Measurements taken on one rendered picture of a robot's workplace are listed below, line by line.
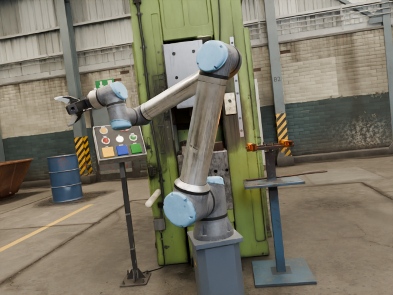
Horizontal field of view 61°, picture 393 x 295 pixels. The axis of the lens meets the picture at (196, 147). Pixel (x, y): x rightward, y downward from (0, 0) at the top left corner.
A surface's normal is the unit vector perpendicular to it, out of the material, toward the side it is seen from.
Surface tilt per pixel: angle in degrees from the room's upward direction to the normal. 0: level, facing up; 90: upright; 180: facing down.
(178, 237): 90
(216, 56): 83
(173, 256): 90
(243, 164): 90
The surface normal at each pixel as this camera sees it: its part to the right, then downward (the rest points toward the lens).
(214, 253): 0.18, 0.03
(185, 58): -0.04, 0.06
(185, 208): -0.54, 0.19
